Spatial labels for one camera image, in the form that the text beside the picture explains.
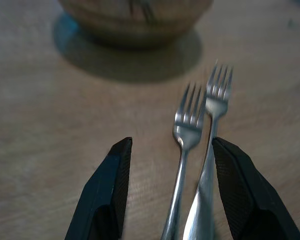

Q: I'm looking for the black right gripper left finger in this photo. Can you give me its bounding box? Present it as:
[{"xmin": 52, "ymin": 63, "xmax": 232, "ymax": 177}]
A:
[{"xmin": 64, "ymin": 136, "xmax": 133, "ymax": 240}]

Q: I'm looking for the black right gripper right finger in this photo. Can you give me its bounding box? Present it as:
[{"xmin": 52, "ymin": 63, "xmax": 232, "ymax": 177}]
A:
[{"xmin": 211, "ymin": 136, "xmax": 300, "ymax": 240}]

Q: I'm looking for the maroon bowl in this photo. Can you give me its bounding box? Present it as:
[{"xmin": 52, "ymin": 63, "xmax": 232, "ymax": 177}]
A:
[{"xmin": 57, "ymin": 0, "xmax": 213, "ymax": 49}]

